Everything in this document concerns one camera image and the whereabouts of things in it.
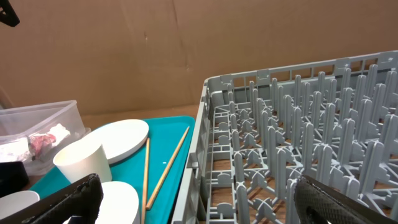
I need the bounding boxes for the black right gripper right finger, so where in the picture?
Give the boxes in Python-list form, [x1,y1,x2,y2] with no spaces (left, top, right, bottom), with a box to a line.
[294,175,397,224]

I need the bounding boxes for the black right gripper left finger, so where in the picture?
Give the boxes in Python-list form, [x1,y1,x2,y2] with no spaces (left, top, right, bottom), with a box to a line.
[1,173,104,224]

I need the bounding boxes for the cream paper cup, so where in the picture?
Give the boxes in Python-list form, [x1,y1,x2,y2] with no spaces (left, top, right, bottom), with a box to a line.
[53,139,112,184]

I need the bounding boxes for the red snack wrapper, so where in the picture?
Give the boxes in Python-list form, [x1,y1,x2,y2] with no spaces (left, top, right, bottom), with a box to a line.
[27,134,56,161]

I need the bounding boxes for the white bowl with rice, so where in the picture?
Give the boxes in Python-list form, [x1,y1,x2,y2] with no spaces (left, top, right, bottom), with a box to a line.
[0,190,40,219]

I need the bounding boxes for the white napkin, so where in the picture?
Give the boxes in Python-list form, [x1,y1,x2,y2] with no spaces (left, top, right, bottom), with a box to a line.
[1,123,70,162]

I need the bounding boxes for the grey dishwasher rack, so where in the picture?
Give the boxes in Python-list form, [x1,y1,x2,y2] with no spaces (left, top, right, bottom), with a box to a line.
[171,51,397,223]

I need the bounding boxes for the white empty bowl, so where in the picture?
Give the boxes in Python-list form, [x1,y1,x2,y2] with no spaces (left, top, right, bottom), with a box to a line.
[95,181,141,224]

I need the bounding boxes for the white round plate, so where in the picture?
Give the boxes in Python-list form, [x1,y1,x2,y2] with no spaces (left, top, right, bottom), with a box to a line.
[83,119,149,165]

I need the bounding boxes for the black plastic tray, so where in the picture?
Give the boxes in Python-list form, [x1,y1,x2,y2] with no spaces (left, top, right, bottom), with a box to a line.
[0,161,29,197]

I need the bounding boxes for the wooden chopstick left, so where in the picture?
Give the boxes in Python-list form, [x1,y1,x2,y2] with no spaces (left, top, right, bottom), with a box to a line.
[141,138,150,224]

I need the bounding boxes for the wooden chopstick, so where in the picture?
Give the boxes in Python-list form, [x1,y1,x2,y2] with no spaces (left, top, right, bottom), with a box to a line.
[141,138,150,224]
[145,126,190,210]

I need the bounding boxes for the clear plastic bin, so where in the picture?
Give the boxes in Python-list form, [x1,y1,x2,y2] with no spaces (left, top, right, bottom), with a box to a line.
[1,100,91,175]

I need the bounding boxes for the wooden chopstick right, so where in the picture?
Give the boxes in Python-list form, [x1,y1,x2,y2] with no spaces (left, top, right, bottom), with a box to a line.
[145,126,190,210]

